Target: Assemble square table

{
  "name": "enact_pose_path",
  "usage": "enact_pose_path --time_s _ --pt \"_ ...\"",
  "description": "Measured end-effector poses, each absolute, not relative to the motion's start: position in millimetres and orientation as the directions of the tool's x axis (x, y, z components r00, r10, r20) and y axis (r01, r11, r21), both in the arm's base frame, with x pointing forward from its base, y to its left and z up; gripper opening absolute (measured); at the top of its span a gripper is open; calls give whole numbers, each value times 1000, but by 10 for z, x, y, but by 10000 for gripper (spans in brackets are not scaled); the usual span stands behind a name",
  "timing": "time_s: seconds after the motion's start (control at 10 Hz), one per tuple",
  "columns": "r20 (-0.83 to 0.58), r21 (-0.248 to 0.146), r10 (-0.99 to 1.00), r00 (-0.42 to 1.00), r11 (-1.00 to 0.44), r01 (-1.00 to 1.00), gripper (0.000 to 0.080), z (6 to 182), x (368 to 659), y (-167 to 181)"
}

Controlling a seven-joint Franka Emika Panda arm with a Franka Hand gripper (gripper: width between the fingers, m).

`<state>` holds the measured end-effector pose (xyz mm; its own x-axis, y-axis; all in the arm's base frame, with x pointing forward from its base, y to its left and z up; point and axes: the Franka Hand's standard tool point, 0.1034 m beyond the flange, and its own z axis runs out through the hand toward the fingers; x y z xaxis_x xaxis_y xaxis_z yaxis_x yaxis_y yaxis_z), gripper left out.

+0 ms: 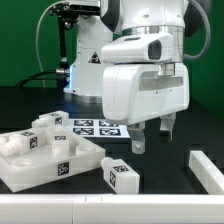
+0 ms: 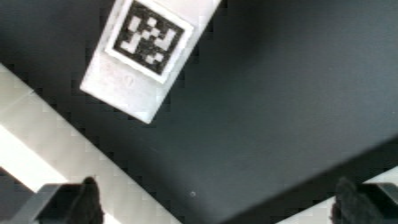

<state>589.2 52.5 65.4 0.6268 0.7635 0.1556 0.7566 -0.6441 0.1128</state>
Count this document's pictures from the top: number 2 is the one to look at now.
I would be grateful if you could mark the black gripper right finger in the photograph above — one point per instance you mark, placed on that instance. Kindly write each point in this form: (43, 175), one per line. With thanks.
(367, 203)

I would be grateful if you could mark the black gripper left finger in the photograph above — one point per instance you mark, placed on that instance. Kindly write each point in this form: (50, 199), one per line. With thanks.
(65, 204)

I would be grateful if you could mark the white table leg with tag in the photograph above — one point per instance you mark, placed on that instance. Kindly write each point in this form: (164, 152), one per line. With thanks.
(150, 36)

